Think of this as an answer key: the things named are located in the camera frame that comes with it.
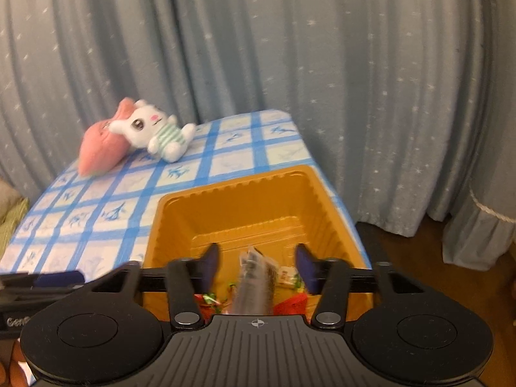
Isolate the green zigzag cushion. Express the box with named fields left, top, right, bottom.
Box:
left=0, top=197, right=30, bottom=256

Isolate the grey-blue star curtain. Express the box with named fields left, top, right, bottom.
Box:
left=0, top=0, right=516, bottom=251

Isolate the pink plush toy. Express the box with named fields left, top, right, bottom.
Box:
left=78, top=97, right=140, bottom=178

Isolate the white bunny plush toy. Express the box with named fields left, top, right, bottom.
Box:
left=108, top=99, right=197, bottom=163

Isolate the grey snack packet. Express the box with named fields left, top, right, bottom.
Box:
left=234, top=246, right=279, bottom=315

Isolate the lace trimmed grey cloth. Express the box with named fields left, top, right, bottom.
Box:
left=441, top=157, right=516, bottom=272

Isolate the beige cushion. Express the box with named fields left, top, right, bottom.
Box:
left=0, top=179, right=23, bottom=222

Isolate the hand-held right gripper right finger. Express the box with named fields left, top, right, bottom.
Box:
left=295, top=244, right=426, bottom=330

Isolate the yellow candy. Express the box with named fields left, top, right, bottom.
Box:
left=278, top=266, right=299, bottom=287

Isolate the red green candy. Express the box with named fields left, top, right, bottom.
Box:
left=195, top=292, right=228, bottom=311

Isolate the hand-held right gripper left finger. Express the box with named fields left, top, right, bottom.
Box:
left=86, top=243, right=220, bottom=330

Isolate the person's left hand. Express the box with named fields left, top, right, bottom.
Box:
left=0, top=339, right=35, bottom=387

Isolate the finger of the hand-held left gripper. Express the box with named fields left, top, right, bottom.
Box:
left=0, top=271, right=85, bottom=301

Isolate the large red snack packet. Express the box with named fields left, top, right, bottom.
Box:
left=274, top=292, right=309, bottom=315

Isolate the orange plastic tray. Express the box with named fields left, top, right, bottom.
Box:
left=143, top=164, right=373, bottom=323

